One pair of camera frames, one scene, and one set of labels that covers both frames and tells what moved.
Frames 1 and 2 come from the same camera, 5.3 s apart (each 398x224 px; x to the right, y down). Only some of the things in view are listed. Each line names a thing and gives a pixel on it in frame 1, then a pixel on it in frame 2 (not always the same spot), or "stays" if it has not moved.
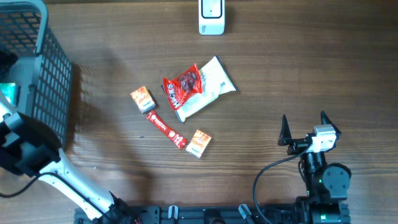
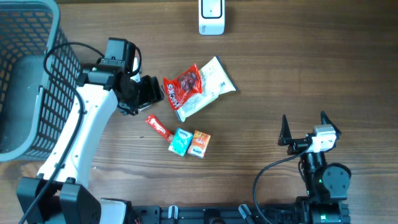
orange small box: x=198 y=143 stays
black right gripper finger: x=285 y=135 stays
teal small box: x=10 y=91 to x=180 y=141
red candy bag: x=188 y=82 stays
